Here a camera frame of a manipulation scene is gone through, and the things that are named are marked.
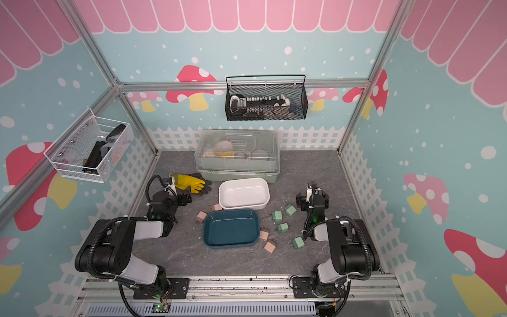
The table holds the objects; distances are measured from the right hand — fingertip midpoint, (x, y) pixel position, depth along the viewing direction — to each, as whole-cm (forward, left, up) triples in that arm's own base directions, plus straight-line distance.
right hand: (311, 191), depth 94 cm
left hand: (+1, +63, +2) cm, 63 cm away
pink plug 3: (-19, +23, -5) cm, 31 cm away
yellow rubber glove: (+10, +65, -4) cm, 66 cm away
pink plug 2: (-6, +45, -4) cm, 45 cm away
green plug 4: (-23, +9, -5) cm, 25 cm away
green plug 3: (-16, +15, -4) cm, 22 cm away
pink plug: (-10, +53, -4) cm, 54 cm away
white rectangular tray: (+4, +30, -7) cm, 31 cm away
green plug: (-10, +17, -5) cm, 21 cm away
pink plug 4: (-24, +21, -5) cm, 32 cm away
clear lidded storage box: (+16, +35, +9) cm, 40 cm away
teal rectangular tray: (-15, +38, -6) cm, 42 cm away
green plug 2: (-7, +10, -5) cm, 13 cm away
